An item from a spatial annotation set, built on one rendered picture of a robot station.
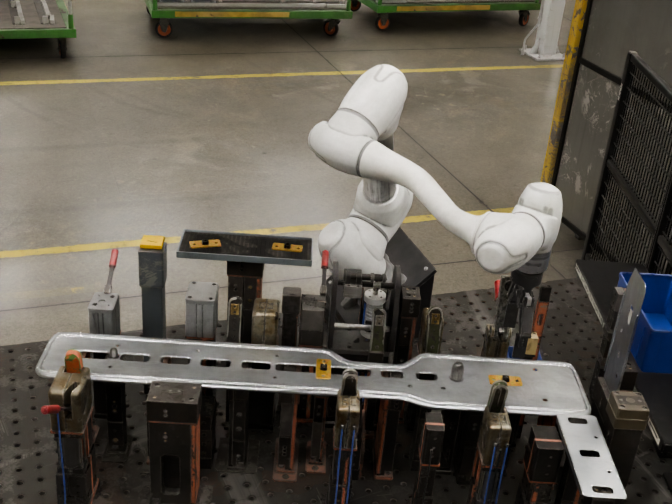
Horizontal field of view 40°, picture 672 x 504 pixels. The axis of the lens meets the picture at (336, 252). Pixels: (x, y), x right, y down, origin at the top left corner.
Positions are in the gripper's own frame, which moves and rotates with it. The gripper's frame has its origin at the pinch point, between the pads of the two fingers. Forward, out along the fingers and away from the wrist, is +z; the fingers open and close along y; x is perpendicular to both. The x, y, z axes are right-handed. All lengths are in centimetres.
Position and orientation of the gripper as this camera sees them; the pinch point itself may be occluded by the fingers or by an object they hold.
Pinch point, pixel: (513, 337)
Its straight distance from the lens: 234.2
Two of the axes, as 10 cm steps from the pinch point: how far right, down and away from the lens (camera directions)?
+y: 0.0, 4.7, -8.8
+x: 10.0, 0.7, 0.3
